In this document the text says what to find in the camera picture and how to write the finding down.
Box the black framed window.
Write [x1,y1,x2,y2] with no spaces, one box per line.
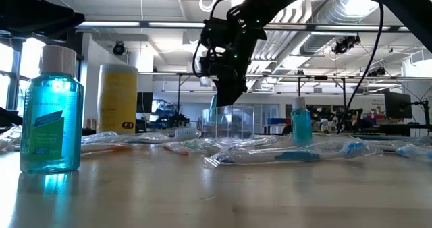
[0,35,82,127]

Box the red white toothbrush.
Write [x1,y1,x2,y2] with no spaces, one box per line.
[161,140,192,156]

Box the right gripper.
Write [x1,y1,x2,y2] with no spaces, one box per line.
[198,28,267,107]

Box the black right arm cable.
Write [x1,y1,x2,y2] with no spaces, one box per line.
[336,2,385,135]

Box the clear plastic cup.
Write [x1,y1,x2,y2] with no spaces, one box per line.
[80,126,203,145]

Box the clear acrylic box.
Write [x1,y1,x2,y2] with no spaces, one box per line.
[201,105,255,140]

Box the blue storage bin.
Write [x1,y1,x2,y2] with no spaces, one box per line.
[267,117,293,125]

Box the black aluminium table frame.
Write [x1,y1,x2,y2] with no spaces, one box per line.
[0,128,432,146]

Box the green white toothbrush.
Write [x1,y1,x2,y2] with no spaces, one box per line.
[184,138,226,156]

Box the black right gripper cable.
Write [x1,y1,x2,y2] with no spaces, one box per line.
[191,0,247,78]

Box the black computer monitor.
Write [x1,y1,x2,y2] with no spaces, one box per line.
[384,92,413,120]

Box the white coiled cable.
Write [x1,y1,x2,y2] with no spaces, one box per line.
[198,0,217,13]

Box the black ceiling camera rig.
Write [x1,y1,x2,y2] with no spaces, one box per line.
[367,67,387,78]
[332,34,362,55]

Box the black ceiling camera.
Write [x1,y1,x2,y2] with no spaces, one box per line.
[112,41,127,57]

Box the ceiling light strip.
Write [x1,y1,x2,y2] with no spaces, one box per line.
[148,22,206,28]
[78,21,141,28]
[313,25,392,32]

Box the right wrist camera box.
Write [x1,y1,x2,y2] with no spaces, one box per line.
[201,18,234,50]

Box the yellow wipes canister white lid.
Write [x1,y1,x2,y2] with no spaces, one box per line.
[97,63,139,134]

